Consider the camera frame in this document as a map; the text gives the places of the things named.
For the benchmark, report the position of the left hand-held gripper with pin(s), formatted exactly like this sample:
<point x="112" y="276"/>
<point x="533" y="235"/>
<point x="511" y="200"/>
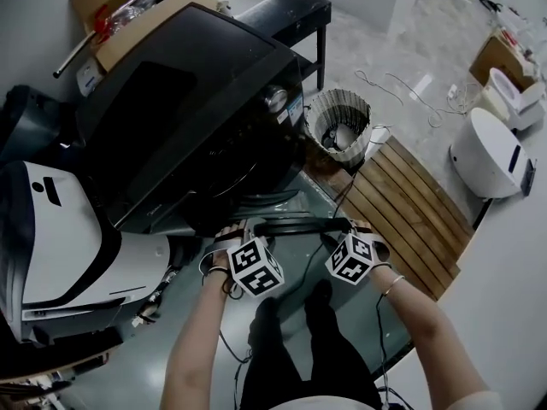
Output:
<point x="256" y="269"/>

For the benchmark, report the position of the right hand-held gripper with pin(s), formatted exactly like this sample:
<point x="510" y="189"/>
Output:
<point x="352" y="259"/>

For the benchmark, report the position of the person's left forearm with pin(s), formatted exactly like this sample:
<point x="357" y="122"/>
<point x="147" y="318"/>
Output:
<point x="192" y="344"/>

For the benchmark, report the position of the person's right forearm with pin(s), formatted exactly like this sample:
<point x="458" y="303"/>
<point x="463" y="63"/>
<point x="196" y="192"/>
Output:
<point x="427" y="335"/>

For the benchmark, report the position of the large black appliance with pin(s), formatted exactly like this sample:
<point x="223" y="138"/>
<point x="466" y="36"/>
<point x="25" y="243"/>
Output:
<point x="179" y="113"/>

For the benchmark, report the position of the person's right hand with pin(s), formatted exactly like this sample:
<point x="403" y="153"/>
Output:
<point x="362" y="227"/>

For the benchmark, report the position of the person's left hand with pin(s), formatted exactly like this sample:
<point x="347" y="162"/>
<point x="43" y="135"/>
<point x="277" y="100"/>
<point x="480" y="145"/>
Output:
<point x="220" y="259"/>

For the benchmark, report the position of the wooden slat mat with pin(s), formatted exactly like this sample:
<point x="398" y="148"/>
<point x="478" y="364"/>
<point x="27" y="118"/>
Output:
<point x="406" y="212"/>

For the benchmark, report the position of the person's black trousers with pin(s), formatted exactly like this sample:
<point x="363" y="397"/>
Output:
<point x="325" y="344"/>

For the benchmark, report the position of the woven basket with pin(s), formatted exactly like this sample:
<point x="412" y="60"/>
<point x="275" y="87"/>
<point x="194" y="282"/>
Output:
<point x="354" y="148"/>

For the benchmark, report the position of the person's white shirt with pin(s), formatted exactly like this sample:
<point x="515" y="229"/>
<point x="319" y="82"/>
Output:
<point x="312" y="404"/>

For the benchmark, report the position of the round white smart toilet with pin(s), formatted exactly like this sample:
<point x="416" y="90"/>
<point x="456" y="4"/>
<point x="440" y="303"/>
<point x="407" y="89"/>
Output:
<point x="483" y="160"/>

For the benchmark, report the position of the silver control knob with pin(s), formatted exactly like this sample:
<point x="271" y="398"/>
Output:
<point x="275" y="97"/>

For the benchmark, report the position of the white and black appliance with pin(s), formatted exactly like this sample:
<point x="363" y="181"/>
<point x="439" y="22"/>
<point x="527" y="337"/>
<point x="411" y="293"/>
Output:
<point x="64" y="237"/>

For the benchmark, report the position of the white power strip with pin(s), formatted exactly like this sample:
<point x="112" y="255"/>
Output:
<point x="453" y="91"/>

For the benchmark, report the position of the cardboard box with clutter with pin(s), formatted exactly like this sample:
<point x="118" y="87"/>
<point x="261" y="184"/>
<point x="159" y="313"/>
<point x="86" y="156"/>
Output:
<point x="495" y="58"/>

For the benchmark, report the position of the black table with sink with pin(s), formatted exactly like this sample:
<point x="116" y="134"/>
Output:
<point x="290" y="11"/>

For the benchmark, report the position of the small white box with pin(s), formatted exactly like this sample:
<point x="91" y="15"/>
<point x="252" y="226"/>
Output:
<point x="90" y="75"/>

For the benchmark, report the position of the paper cup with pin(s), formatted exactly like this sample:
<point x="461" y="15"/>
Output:
<point x="225" y="7"/>

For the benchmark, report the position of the dark grey appliance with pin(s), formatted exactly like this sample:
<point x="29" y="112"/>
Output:
<point x="30" y="122"/>

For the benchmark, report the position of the metal rod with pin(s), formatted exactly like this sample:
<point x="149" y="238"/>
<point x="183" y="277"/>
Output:
<point x="74" y="56"/>

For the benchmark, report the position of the red plastic item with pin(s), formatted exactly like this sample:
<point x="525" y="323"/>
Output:
<point x="101" y="19"/>

